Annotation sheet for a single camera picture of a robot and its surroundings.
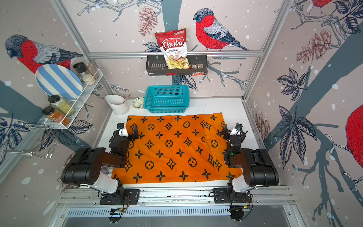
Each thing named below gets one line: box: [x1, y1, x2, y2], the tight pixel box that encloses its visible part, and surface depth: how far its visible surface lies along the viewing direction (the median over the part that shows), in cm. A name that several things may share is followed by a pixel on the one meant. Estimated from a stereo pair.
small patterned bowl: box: [131, 96, 145, 110], surface depth 117 cm
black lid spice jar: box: [72, 61, 96, 86], surface depth 83 cm
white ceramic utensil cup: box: [104, 94, 129, 115], surface depth 108 cm
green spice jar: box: [47, 94, 76, 117], surface depth 67 cm
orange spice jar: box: [41, 106, 72, 127], surface depth 63 cm
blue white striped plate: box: [34, 63, 83, 101], surface depth 73 cm
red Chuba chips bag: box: [154, 27, 191, 70], surface depth 83 cm
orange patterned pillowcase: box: [112, 113, 244, 185], surface depth 91 cm
